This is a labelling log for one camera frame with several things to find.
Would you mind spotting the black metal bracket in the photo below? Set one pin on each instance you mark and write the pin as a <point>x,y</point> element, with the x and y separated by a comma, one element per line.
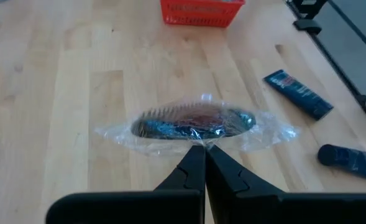
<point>307,25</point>

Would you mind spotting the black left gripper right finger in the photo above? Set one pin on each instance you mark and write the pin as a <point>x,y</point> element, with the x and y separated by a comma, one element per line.
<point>294,208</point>

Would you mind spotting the dark blue toiletry tube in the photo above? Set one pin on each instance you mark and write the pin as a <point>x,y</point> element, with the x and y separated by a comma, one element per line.
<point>297,93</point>
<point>350,160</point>

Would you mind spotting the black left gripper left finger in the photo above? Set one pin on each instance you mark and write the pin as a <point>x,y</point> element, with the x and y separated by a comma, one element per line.
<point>123,208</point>

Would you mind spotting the red plastic basket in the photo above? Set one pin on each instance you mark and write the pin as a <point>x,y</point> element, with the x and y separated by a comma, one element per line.
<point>201,14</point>

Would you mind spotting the black hairbrush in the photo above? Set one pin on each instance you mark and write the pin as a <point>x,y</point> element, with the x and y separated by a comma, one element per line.
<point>195,124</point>

